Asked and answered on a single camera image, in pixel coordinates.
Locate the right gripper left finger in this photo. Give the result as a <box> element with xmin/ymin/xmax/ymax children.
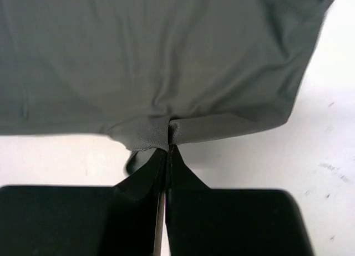
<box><xmin>1</xmin><ymin>149</ymin><xmax>166</xmax><ymax>255</ymax></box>

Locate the dark grey t-shirt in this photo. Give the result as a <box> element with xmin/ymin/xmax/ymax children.
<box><xmin>0</xmin><ymin>0</ymin><xmax>341</xmax><ymax>175</ymax></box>

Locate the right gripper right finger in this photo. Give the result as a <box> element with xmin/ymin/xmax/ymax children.
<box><xmin>165</xmin><ymin>149</ymin><xmax>313</xmax><ymax>256</ymax></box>

